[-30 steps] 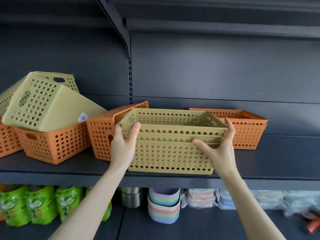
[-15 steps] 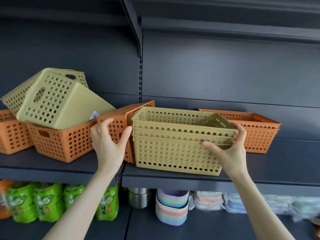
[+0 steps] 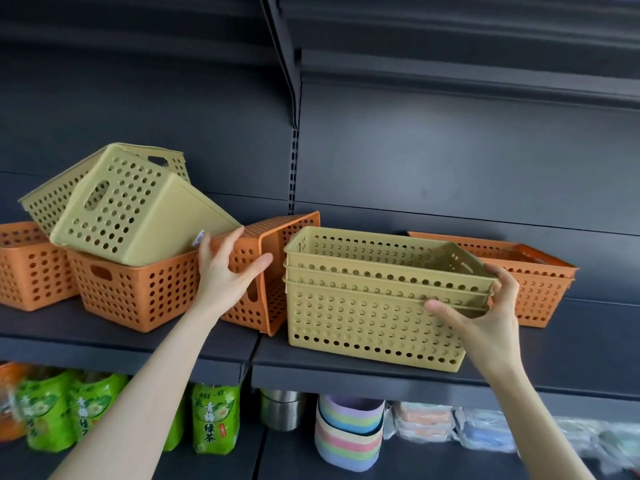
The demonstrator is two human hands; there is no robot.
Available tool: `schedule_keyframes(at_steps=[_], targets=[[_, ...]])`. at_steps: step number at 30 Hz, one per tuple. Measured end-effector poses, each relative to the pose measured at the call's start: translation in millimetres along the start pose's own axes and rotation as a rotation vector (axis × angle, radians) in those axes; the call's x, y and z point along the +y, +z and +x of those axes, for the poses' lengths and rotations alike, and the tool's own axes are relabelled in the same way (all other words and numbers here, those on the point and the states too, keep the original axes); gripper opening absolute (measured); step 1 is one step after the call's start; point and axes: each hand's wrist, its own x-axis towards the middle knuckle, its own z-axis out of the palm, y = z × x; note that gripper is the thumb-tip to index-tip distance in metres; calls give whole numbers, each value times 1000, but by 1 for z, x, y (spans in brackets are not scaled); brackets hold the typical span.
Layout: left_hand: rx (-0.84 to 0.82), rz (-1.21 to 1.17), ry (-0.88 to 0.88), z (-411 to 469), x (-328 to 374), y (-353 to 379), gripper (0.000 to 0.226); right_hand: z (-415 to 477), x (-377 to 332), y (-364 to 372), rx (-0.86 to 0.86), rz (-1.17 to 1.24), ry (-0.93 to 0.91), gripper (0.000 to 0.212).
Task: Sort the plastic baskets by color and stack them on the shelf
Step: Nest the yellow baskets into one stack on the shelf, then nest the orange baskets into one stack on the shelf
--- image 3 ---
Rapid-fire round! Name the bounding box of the person's right hand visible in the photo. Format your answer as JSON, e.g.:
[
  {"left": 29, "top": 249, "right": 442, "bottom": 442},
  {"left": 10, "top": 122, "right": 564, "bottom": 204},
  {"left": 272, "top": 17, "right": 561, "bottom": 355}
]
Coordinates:
[{"left": 425, "top": 263, "right": 522, "bottom": 373}]

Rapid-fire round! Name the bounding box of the person's left hand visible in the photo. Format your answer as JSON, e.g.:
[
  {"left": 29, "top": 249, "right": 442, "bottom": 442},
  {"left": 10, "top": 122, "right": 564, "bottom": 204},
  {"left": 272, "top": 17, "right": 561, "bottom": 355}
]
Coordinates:
[{"left": 192, "top": 226, "right": 274, "bottom": 320}]

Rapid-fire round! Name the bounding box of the orange square perforated basket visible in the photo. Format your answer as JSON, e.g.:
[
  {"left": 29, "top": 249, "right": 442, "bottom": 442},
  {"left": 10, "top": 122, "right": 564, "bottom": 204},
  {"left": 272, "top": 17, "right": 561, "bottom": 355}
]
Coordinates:
[
  {"left": 0, "top": 222, "right": 81, "bottom": 312},
  {"left": 210, "top": 211, "right": 321, "bottom": 337},
  {"left": 65, "top": 247, "right": 202, "bottom": 334}
]

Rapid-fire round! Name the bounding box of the green long perforated basket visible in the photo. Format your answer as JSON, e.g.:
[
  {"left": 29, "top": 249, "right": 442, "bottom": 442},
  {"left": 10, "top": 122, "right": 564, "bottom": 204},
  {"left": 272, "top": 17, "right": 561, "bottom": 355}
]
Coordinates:
[
  {"left": 282, "top": 276, "right": 492, "bottom": 373},
  {"left": 284, "top": 226, "right": 498, "bottom": 295},
  {"left": 283, "top": 264, "right": 494, "bottom": 308}
]

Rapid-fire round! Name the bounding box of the person's right forearm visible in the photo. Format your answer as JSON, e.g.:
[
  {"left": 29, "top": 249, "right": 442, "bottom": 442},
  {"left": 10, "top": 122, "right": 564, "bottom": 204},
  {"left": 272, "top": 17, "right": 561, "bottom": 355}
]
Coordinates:
[{"left": 482, "top": 357, "right": 596, "bottom": 480}]

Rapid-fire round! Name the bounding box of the person's left forearm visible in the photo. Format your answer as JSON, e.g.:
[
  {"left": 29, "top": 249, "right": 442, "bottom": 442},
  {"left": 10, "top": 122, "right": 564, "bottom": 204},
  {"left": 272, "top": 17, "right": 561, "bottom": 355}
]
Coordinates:
[{"left": 50, "top": 306, "right": 222, "bottom": 480}]

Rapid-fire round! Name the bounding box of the orange long perforated basket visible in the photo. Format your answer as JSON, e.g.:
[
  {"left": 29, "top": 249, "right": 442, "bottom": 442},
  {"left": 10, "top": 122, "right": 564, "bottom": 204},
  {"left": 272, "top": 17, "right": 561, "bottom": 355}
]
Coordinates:
[
  {"left": 492, "top": 272, "right": 577, "bottom": 329},
  {"left": 407, "top": 231, "right": 579, "bottom": 284}
]

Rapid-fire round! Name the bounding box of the green square perforated basket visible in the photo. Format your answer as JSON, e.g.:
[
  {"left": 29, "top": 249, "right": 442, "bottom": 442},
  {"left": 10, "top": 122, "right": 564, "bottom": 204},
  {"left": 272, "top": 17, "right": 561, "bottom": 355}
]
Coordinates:
[
  {"left": 50, "top": 145, "right": 243, "bottom": 268},
  {"left": 18, "top": 143, "right": 192, "bottom": 239}
]

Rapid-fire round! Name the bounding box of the dark slotted shelf upright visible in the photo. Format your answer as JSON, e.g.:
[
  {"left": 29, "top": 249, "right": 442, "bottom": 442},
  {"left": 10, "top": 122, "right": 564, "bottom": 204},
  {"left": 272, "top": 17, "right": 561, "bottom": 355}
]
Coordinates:
[{"left": 287, "top": 126, "right": 301, "bottom": 216}]

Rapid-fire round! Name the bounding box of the pink items clear packet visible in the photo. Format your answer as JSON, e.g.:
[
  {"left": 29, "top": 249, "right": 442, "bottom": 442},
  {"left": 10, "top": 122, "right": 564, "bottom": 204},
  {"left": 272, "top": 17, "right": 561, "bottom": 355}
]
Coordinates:
[{"left": 391, "top": 402, "right": 459, "bottom": 444}]

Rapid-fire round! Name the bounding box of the blue items clear packet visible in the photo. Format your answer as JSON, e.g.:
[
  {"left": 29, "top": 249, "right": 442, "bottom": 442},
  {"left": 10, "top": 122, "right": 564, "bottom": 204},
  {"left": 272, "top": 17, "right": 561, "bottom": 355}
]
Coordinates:
[{"left": 454, "top": 407, "right": 519, "bottom": 454}]

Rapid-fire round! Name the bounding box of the dark metal shelf board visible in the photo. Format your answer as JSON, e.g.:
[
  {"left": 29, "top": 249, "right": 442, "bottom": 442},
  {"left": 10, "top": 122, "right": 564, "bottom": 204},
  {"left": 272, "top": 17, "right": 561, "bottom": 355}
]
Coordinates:
[
  {"left": 0, "top": 297, "right": 261, "bottom": 386},
  {"left": 251, "top": 297, "right": 640, "bottom": 411}
]

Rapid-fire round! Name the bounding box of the stainless steel cup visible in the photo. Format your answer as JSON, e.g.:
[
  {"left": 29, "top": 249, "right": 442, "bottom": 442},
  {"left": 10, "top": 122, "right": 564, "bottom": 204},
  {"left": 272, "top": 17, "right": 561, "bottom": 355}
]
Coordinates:
[{"left": 259, "top": 390, "right": 307, "bottom": 432}]

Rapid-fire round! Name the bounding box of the green tea bottle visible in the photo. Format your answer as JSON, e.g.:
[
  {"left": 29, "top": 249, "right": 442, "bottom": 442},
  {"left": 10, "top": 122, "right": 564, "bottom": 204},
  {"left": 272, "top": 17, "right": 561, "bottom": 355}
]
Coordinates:
[
  {"left": 15, "top": 367, "right": 79, "bottom": 453},
  {"left": 67, "top": 372, "right": 130, "bottom": 444},
  {"left": 162, "top": 394, "right": 187, "bottom": 453},
  {"left": 191, "top": 382, "right": 241, "bottom": 455}
]

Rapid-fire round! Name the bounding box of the stack of pastel bowls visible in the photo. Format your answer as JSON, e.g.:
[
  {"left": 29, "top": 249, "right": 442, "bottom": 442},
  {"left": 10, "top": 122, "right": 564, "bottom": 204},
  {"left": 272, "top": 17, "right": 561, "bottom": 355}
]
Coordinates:
[{"left": 314, "top": 394, "right": 386, "bottom": 473}]

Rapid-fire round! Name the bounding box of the pale items clear packet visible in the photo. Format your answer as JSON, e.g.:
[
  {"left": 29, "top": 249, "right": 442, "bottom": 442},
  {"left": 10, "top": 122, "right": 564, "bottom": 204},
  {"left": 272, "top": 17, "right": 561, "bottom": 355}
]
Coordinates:
[{"left": 549, "top": 416, "right": 640, "bottom": 476}]

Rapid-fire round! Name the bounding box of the dark metal shelf bracket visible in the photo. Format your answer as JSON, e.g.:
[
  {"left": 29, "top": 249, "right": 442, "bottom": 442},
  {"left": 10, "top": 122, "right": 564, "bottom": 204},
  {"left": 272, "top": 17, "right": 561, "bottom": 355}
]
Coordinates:
[{"left": 259, "top": 0, "right": 302, "bottom": 129}]

